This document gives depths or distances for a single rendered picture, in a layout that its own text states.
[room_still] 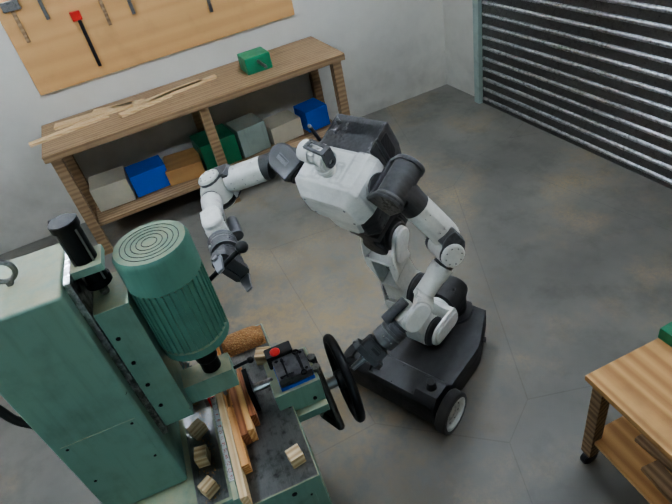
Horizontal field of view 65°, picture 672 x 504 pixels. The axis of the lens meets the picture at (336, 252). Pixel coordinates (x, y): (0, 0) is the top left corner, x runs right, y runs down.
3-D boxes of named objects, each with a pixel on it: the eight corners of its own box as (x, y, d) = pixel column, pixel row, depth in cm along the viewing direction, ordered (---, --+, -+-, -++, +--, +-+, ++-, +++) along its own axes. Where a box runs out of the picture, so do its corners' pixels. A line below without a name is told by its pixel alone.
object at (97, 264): (115, 286, 116) (78, 224, 106) (79, 300, 115) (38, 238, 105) (114, 266, 123) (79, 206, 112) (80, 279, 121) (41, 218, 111)
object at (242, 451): (253, 471, 137) (248, 463, 134) (245, 475, 136) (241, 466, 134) (213, 324, 183) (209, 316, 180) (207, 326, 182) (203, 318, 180)
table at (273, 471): (358, 472, 138) (354, 459, 134) (247, 524, 133) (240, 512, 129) (291, 323, 185) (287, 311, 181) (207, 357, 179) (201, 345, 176)
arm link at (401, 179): (417, 187, 163) (388, 158, 156) (437, 186, 155) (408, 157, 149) (399, 218, 160) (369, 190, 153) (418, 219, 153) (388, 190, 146)
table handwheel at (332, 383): (379, 434, 155) (347, 345, 150) (315, 463, 152) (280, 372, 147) (353, 398, 183) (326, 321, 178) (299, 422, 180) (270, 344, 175)
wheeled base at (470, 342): (419, 302, 296) (413, 256, 275) (507, 337, 266) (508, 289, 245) (349, 383, 262) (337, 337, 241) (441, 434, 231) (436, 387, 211)
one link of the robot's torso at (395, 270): (401, 275, 235) (371, 204, 201) (436, 288, 224) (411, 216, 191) (383, 302, 229) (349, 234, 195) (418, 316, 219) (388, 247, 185)
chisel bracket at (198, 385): (241, 388, 148) (232, 368, 143) (193, 408, 145) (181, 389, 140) (236, 369, 154) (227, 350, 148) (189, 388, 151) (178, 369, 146)
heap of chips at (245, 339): (266, 342, 171) (263, 334, 169) (225, 359, 169) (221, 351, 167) (260, 324, 178) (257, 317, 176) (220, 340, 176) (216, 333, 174)
